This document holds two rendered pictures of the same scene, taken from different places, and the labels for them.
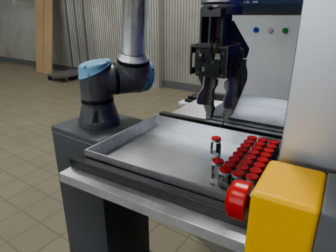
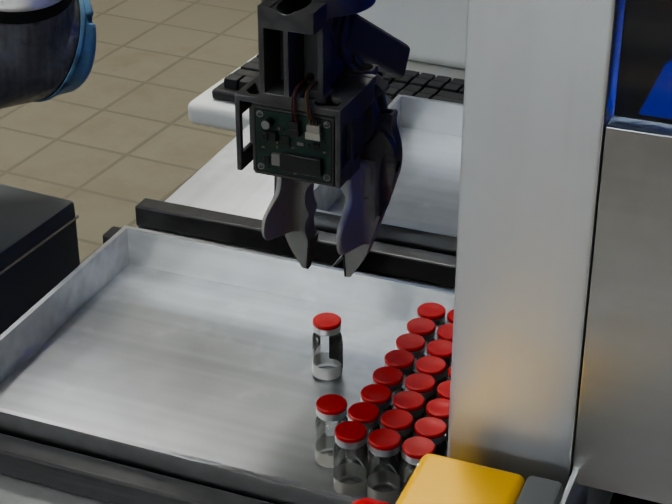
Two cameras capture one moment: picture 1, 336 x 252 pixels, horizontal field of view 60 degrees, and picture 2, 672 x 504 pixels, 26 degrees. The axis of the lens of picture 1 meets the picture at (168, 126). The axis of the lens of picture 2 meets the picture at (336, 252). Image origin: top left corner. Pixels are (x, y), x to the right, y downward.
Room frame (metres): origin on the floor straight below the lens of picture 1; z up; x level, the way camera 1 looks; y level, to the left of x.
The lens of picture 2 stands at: (-0.30, 0.03, 1.47)
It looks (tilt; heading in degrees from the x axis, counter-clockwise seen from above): 29 degrees down; 351
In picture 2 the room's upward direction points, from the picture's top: straight up
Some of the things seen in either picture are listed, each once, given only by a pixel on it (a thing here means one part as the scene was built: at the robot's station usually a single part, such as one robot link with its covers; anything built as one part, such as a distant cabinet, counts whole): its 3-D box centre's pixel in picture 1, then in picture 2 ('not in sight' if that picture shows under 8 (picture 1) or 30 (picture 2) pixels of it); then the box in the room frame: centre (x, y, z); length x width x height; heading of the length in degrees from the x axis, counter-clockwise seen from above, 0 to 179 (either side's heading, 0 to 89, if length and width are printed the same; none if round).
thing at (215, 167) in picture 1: (217, 171); (331, 431); (0.46, -0.09, 0.90); 0.02 x 0.02 x 0.05
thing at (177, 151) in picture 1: (188, 152); (247, 369); (0.56, -0.04, 0.90); 0.34 x 0.26 x 0.04; 59
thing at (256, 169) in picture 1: (263, 167); (456, 407); (0.48, -0.18, 0.90); 0.18 x 0.02 x 0.05; 149
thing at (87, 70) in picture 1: (97, 78); not in sight; (1.03, 0.25, 0.96); 0.13 x 0.12 x 0.14; 113
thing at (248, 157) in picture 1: (250, 164); (424, 400); (0.49, -0.16, 0.90); 0.18 x 0.02 x 0.05; 149
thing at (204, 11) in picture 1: (218, 42); (314, 75); (0.54, -0.09, 1.12); 0.09 x 0.08 x 0.12; 149
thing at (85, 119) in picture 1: (98, 110); not in sight; (1.03, 0.26, 0.84); 0.15 x 0.15 x 0.10
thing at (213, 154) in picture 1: (215, 148); (327, 348); (0.56, -0.10, 0.90); 0.02 x 0.02 x 0.04
